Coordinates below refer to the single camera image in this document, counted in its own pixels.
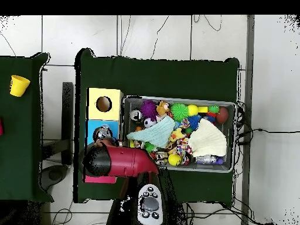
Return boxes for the black power cable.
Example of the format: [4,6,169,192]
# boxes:
[236,127,300,146]

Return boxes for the blue koosh ball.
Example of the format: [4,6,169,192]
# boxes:
[187,114,202,131]

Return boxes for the silver mesh bin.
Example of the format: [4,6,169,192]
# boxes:
[118,94,237,173]

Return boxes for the black stand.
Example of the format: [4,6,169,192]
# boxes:
[39,81,74,191]

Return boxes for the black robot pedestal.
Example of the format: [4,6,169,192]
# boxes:
[163,201,188,225]

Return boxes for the mint green knitted cloth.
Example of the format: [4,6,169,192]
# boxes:
[126,116,176,149]

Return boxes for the dark green side-table cloth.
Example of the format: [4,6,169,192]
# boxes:
[0,52,54,202]

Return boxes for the yellow plastic cup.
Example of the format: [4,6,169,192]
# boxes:
[9,74,31,97]

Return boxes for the dark green table cloth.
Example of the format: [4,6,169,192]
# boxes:
[73,47,241,204]

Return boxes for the purple spiky ball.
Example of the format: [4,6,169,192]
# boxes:
[140,100,158,122]

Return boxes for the yellow smooth ball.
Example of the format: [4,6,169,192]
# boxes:
[187,104,200,117]

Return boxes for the wooden three-hole box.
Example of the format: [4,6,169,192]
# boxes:
[83,87,124,184]

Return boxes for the silver drink can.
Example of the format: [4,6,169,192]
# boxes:
[129,109,144,122]

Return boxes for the green koosh ball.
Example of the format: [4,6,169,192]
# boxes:
[169,103,189,122]

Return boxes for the clear plastic bottle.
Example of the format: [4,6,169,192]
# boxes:
[94,124,114,141]

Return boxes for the toy soccer ball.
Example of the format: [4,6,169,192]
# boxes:
[143,117,156,129]

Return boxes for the yellow plush duck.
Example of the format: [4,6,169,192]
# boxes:
[168,128,186,143]

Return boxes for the cream knitted cloth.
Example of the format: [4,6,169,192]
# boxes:
[187,118,228,158]

